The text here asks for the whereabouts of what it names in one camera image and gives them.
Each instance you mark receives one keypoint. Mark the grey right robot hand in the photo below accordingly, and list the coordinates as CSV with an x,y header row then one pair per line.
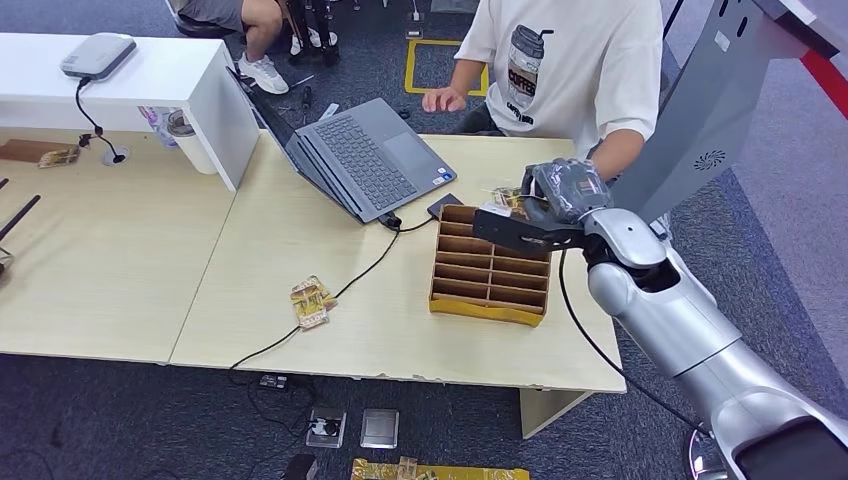
x,y
570,189

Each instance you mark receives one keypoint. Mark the person's right hand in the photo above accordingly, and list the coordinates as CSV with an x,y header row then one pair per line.
x,y
444,99

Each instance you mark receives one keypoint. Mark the person's left forearm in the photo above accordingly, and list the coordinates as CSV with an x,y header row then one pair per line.
x,y
616,154

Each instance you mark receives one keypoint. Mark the person's right forearm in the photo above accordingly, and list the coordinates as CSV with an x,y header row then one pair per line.
x,y
467,78

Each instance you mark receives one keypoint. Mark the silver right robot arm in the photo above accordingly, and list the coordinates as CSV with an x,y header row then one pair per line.
x,y
689,331

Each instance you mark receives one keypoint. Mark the gold card packet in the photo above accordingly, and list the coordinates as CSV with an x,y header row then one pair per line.
x,y
509,195
60,157
306,285
313,310

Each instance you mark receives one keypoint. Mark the wooden slotted card box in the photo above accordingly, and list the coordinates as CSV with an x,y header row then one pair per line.
x,y
490,278

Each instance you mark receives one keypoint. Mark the person with black legs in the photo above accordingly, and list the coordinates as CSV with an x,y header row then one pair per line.
x,y
318,33

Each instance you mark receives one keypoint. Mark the seated person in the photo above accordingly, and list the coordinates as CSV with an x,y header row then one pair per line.
x,y
255,26

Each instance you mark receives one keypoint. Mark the grey open laptop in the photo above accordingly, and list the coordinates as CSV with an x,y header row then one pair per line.
x,y
371,159

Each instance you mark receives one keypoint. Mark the small black flat pad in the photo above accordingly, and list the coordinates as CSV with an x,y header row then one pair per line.
x,y
444,205

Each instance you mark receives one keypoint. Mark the grey kiosk stand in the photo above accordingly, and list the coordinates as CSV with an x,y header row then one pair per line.
x,y
715,112

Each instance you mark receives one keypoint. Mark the white paper cup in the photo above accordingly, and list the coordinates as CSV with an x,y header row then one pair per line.
x,y
195,149

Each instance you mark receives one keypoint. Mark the white desk riser shelf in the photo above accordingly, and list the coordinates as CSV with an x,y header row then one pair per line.
x,y
166,73

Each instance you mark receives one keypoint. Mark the clear plastic bag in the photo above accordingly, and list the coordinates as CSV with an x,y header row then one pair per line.
x,y
156,122

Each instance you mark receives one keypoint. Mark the chrome stanchion base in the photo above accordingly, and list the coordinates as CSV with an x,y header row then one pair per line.
x,y
702,460

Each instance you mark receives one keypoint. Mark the gold foil sheet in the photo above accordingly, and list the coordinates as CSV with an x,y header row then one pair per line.
x,y
464,473

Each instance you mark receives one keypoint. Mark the square metal floor plate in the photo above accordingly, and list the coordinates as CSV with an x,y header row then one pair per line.
x,y
379,428

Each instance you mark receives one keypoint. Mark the black power strip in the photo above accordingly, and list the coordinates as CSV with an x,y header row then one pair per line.
x,y
273,381

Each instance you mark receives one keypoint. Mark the floor socket box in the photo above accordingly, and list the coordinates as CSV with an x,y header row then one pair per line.
x,y
326,428

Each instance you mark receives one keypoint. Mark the grey router box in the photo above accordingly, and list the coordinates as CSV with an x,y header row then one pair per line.
x,y
98,56

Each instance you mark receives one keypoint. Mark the small black box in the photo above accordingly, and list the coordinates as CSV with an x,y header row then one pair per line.
x,y
303,469

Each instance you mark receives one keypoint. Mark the black rod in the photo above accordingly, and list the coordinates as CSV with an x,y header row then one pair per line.
x,y
18,217

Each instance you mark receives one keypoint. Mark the black stanchion post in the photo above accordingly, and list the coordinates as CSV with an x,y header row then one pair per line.
x,y
673,18

